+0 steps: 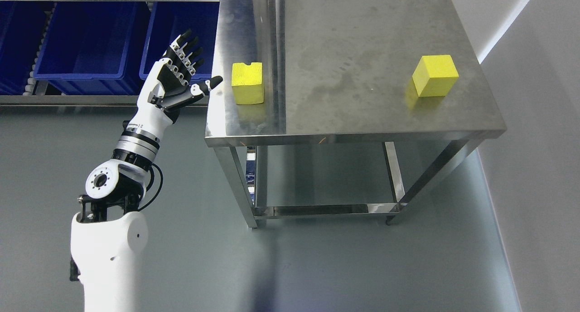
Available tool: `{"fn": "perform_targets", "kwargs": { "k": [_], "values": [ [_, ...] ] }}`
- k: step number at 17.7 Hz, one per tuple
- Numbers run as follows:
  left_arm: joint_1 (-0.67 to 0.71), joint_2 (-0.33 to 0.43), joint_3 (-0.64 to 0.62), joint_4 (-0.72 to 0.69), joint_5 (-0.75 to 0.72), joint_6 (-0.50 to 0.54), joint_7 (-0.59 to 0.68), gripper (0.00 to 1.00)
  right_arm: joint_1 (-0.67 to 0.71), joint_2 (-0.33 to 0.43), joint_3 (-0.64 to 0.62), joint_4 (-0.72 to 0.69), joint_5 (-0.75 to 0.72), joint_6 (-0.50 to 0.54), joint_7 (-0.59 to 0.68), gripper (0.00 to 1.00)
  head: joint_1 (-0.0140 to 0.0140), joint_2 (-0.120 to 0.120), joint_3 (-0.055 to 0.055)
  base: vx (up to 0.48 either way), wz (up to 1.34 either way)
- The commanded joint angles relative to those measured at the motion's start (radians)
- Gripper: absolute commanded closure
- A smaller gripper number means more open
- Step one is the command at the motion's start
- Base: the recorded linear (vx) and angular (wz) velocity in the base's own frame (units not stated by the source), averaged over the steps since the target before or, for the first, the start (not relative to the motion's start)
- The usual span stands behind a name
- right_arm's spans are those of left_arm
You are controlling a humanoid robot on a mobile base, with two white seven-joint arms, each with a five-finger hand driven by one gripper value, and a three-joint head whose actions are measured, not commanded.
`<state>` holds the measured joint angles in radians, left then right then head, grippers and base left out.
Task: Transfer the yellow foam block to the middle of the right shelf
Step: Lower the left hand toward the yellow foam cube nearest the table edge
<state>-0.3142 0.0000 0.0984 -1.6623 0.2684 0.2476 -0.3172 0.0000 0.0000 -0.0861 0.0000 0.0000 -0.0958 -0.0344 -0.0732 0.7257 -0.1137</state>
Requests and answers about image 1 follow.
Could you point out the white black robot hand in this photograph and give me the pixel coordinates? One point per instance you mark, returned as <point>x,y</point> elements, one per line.
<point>169,87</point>

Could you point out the stainless steel table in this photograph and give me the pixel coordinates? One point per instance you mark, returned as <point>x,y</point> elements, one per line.
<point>340,71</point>

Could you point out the yellow foam cube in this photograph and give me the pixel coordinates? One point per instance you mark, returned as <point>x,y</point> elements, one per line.
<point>435,75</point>

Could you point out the notched yellow foam block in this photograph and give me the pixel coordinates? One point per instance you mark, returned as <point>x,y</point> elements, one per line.
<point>247,83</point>

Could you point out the blue bin left edge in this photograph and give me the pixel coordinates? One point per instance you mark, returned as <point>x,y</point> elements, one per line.
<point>21,26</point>

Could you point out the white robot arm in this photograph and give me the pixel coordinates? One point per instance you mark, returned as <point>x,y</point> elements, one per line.
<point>109,234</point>

